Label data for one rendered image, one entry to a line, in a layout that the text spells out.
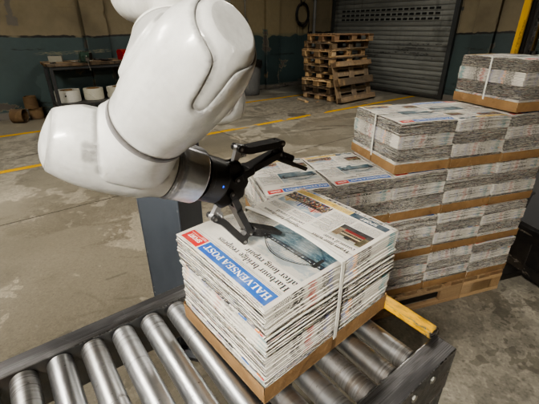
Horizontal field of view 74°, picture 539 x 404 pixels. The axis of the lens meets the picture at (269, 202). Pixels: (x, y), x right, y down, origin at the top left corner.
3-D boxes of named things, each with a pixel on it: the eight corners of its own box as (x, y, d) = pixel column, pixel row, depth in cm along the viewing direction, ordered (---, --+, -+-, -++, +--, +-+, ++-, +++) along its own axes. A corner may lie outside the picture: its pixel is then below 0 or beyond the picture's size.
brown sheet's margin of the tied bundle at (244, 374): (240, 286, 92) (239, 273, 90) (324, 357, 72) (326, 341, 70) (184, 316, 82) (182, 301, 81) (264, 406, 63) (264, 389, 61)
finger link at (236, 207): (236, 189, 59) (228, 194, 58) (257, 235, 65) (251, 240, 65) (223, 182, 61) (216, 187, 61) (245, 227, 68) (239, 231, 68)
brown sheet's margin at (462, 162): (399, 144, 193) (399, 136, 191) (442, 140, 201) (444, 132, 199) (449, 168, 161) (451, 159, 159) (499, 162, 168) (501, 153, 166)
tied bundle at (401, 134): (350, 150, 187) (354, 106, 176) (398, 145, 194) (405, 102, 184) (392, 175, 154) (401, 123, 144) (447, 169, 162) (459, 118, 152)
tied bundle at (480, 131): (398, 146, 194) (404, 103, 183) (442, 141, 201) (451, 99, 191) (447, 170, 161) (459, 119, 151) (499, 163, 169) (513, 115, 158)
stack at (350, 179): (247, 297, 206) (242, 162, 170) (415, 261, 238) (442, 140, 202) (267, 349, 173) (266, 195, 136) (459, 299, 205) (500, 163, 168)
